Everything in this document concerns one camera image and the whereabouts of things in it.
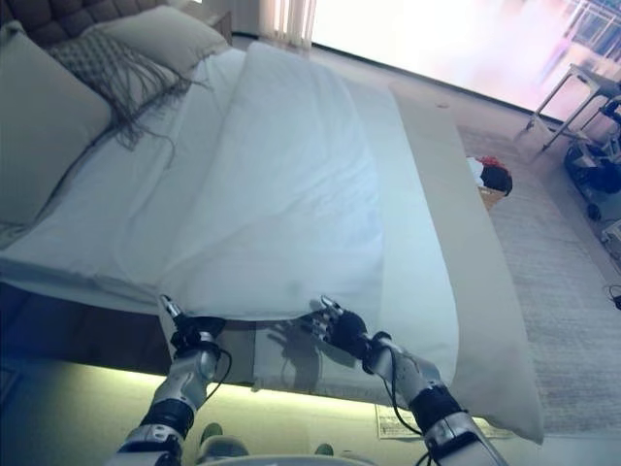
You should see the grey fringed cushion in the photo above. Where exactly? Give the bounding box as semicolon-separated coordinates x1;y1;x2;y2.
46;28;211;170

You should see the large beige pillow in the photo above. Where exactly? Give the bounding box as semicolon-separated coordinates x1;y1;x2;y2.
0;21;114;228

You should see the metal frame table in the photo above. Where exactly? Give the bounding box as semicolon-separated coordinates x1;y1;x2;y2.
521;61;621;157

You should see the wicker basket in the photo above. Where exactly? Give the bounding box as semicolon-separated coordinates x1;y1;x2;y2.
477;186;510;211

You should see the beige curtain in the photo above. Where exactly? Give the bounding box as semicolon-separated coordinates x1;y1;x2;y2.
256;0;319;52

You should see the dark bed frame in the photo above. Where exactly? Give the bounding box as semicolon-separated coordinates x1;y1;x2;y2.
0;281;258;390

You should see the robot right leg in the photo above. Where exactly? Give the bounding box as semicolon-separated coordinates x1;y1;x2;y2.
312;440;355;460

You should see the white garment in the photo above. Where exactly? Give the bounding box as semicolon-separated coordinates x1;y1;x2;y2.
465;155;486;188

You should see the beige bed runner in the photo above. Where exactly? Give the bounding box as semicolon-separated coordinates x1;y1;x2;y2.
390;82;547;446

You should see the robot left leg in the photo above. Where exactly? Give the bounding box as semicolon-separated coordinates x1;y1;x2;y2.
193;421;253;460

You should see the black garment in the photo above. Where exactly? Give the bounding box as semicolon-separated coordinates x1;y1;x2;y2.
479;164;514;195

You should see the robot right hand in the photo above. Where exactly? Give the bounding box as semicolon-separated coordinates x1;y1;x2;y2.
303;293;370;363

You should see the brown tufted headboard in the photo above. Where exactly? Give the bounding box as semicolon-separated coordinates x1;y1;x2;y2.
31;0;174;49

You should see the white bed sheet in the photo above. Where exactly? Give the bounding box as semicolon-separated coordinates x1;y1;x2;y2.
0;48;248;312

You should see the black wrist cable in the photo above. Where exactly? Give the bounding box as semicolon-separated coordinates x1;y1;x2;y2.
203;339;235;404
377;356;428;437

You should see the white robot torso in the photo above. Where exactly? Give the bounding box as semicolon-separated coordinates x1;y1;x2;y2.
193;450;355;466

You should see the white duvet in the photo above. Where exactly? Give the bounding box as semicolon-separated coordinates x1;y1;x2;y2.
159;41;405;325

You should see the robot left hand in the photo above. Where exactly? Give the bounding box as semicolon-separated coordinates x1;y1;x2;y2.
159;293;227;349

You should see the grey area rug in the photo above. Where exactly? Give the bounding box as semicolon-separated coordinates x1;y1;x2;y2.
376;123;621;442

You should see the wooden nightstand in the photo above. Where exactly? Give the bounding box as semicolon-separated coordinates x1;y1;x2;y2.
193;0;234;38

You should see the black wheeled equipment cart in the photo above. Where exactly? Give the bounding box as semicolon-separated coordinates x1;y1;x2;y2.
562;94;621;220

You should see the robot leg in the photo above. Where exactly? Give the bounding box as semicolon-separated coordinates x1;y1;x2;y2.
312;440;355;460
193;421;253;460

